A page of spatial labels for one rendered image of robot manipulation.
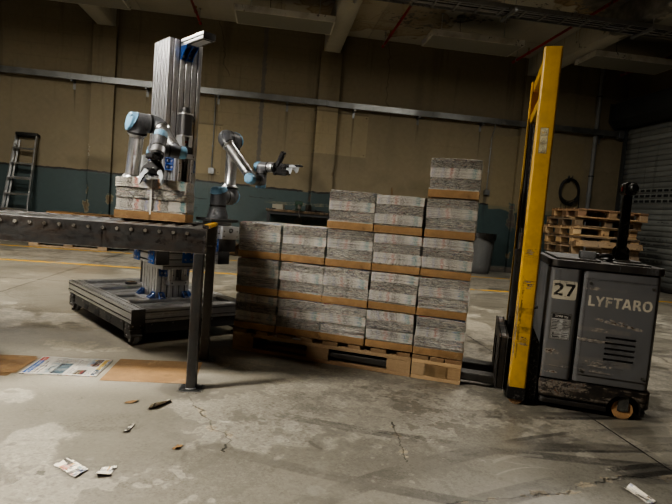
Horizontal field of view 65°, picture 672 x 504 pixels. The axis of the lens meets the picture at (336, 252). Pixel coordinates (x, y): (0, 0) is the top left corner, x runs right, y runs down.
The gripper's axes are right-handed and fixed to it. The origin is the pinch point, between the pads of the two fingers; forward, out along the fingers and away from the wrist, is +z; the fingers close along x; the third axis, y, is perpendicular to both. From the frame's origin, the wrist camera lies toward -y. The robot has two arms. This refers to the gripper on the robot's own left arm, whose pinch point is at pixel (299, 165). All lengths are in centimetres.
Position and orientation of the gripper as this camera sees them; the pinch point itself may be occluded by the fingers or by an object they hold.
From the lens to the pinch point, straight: 374.4
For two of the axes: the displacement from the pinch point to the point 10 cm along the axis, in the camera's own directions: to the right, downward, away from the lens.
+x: -3.7, 1.8, -9.1
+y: -0.3, 9.8, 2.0
